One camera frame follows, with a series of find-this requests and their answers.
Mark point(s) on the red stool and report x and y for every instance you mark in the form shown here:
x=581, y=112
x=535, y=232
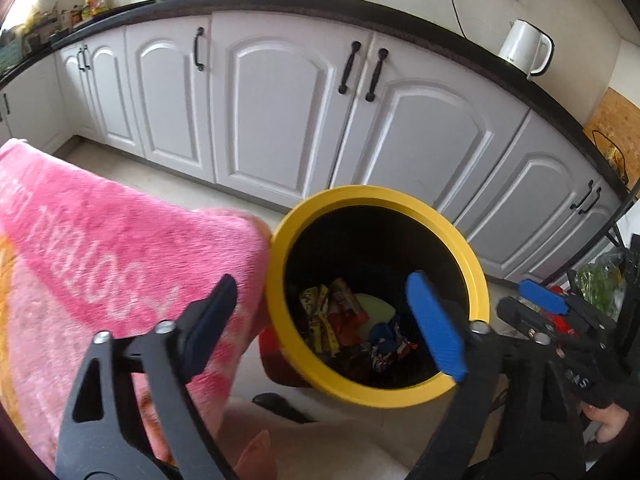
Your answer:
x=280, y=360

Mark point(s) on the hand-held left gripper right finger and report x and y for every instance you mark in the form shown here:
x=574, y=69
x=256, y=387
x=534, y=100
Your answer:
x=435, y=325

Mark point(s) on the yellow rimmed trash bin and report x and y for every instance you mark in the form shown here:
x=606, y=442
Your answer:
x=280, y=270

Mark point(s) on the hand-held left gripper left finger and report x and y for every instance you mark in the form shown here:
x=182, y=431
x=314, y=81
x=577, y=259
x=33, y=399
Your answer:
x=207, y=327

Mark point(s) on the dark brown wrapper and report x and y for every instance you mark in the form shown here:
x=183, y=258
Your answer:
x=352, y=362

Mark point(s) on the pink printed blanket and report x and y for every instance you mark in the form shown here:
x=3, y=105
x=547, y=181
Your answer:
x=100, y=240

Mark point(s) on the person's right hand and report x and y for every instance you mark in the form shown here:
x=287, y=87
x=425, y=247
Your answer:
x=607, y=422

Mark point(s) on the yellow printed wrapper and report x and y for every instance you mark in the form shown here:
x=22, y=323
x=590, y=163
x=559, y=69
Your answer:
x=317, y=312

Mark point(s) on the clear plastic bag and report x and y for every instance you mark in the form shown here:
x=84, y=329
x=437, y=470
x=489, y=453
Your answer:
x=600, y=280

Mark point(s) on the white electric kettle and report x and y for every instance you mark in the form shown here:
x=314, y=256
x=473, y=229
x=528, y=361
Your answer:
x=522, y=47

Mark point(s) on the row of condiment bottles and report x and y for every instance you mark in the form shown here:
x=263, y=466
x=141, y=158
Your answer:
x=90, y=7

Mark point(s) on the blue and red wrapper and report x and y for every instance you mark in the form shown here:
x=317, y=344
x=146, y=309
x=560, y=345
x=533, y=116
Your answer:
x=386, y=341

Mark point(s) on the red and orange wrapper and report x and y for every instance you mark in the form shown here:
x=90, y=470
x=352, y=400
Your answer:
x=346, y=305

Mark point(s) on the white lower cabinets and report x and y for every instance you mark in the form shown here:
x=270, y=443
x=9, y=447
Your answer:
x=280, y=110

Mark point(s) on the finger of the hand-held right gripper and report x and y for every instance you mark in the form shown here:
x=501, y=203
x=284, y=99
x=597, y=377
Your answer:
x=542, y=297
x=522, y=320

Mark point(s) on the chipboard panel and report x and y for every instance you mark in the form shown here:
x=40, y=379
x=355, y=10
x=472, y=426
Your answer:
x=615, y=120

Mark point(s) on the person's left hand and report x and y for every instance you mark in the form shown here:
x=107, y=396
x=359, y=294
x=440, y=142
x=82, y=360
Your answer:
x=257, y=460

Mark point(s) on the black kitchen countertop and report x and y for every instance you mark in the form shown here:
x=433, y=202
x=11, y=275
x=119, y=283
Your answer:
x=300, y=2

